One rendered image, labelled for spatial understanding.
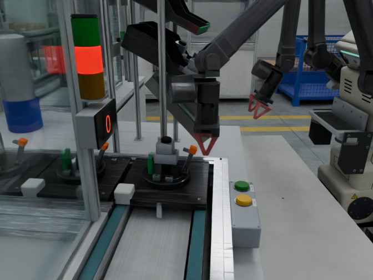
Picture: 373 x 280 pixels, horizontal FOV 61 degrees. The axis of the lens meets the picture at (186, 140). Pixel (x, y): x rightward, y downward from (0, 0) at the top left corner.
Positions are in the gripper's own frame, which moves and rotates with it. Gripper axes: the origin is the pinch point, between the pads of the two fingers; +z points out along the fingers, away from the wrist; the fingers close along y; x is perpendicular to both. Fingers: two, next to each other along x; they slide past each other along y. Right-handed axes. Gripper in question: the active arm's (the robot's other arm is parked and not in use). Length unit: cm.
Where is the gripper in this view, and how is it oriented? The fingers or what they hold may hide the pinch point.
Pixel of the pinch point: (205, 152)
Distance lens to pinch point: 88.2
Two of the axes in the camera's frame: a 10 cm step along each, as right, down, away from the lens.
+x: 10.0, 0.5, -0.8
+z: -0.2, 9.2, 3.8
